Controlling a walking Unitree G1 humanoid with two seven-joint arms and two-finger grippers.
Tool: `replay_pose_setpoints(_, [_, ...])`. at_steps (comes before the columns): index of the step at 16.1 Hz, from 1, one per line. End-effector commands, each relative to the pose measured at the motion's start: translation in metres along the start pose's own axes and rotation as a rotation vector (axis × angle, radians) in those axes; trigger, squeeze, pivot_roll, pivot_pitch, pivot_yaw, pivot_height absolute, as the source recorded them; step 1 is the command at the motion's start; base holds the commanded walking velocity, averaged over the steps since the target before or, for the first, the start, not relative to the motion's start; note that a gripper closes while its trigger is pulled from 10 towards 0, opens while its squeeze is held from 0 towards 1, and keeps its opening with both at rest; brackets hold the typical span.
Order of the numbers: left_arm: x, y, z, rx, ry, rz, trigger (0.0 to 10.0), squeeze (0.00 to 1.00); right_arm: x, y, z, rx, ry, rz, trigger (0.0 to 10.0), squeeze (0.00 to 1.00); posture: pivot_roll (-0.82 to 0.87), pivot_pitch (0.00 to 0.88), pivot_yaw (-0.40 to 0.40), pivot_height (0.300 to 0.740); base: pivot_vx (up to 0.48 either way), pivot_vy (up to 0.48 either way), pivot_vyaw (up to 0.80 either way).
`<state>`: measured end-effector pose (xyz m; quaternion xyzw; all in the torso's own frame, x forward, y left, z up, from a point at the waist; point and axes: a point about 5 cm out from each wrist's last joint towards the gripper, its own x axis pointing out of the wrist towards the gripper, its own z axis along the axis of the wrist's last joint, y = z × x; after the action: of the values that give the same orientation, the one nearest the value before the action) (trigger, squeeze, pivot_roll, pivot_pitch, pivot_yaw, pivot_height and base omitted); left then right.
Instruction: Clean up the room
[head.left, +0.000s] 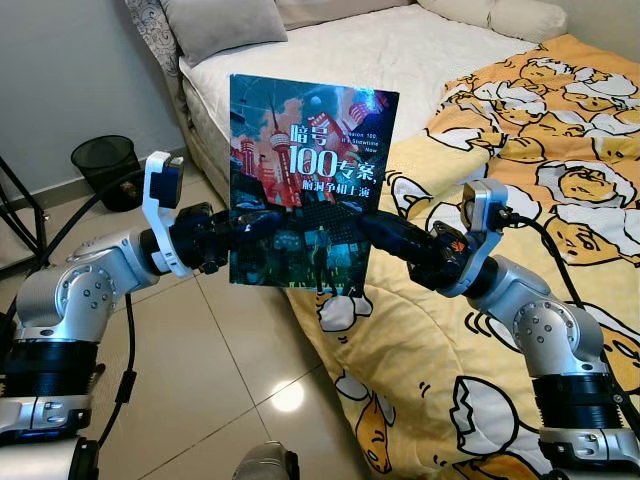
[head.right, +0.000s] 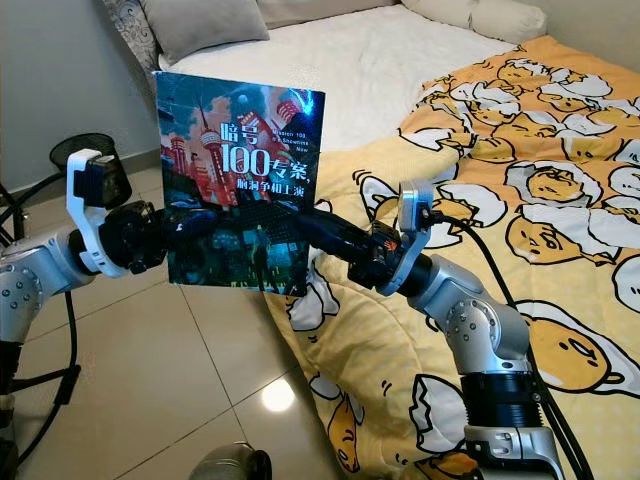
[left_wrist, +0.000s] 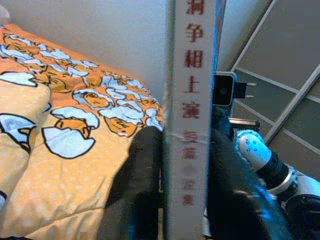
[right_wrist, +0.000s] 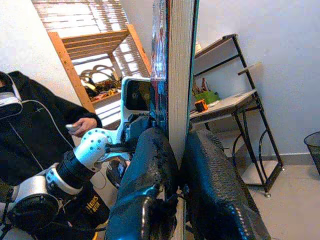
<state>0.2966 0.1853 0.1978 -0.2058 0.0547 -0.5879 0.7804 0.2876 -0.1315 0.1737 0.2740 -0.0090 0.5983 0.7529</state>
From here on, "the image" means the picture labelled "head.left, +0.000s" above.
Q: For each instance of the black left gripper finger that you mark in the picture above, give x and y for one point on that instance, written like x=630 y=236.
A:
x=255 y=225

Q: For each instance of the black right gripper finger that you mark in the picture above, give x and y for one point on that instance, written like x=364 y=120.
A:
x=385 y=232

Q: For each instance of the dark city cover book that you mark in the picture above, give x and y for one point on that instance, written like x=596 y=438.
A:
x=310 y=150

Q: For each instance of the grey pillow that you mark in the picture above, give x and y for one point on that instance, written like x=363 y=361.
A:
x=225 y=25

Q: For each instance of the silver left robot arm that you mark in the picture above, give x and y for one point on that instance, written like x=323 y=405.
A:
x=80 y=290

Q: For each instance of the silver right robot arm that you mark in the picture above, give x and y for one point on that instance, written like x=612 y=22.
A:
x=540 y=320

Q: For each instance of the black metal stand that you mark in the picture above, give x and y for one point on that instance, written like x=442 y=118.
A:
x=42 y=235

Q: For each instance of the yellow cartoon egg blanket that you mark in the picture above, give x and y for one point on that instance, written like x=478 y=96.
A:
x=560 y=130

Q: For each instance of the white quilted mattress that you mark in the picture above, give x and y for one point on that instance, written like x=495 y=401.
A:
x=380 y=50

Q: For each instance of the grey robot foot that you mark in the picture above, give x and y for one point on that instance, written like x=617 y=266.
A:
x=265 y=465

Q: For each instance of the cream bolster pillow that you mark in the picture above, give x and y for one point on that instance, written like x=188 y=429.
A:
x=520 y=18

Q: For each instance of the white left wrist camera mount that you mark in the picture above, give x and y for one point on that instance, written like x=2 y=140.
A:
x=158 y=215

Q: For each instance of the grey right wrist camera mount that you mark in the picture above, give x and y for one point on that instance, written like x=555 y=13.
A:
x=490 y=205

